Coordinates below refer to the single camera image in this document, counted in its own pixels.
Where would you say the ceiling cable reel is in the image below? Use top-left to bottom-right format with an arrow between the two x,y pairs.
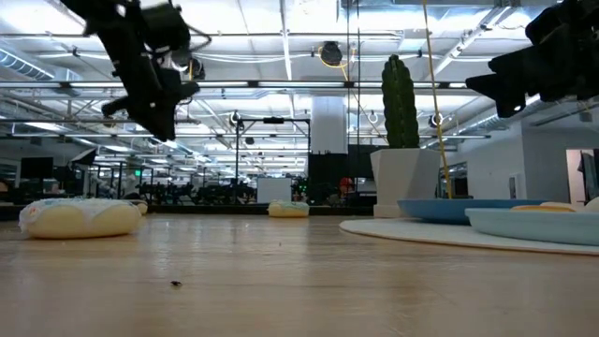
319,40 -> 343,67
186,54 -> 208,81

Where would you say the black rig frame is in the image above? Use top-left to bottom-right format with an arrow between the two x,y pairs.
233,116 -> 312,207

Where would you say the long yellow cable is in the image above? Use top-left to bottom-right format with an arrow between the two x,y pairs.
422,0 -> 454,199

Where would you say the tall green cactus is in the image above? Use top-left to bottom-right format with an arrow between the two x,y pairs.
381,54 -> 421,150

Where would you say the large white iced donut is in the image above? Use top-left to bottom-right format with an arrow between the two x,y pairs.
18,198 -> 143,240

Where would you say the whiteboard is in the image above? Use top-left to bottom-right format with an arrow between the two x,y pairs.
256,177 -> 293,204

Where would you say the dark blue plate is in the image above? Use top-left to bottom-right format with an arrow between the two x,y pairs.
397,198 -> 547,225

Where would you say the white hexagonal plant pot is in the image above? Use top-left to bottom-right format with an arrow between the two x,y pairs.
370,148 -> 442,219

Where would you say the light blue plate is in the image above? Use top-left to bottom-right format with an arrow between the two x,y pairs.
464,207 -> 599,247

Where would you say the black monitor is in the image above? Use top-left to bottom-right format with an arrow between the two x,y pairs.
19,156 -> 54,180

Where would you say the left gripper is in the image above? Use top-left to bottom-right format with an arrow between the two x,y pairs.
95,3 -> 202,140

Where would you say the black aluminium table frame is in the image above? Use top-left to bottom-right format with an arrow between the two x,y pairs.
0,201 -> 375,222

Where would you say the person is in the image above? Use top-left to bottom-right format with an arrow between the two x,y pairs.
337,176 -> 356,200

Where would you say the white round placemat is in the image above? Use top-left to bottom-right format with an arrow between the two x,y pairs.
339,218 -> 599,256

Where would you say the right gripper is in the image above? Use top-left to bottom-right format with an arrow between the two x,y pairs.
466,0 -> 599,119

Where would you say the mint iced striped donut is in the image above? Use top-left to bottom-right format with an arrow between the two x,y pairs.
267,199 -> 311,219

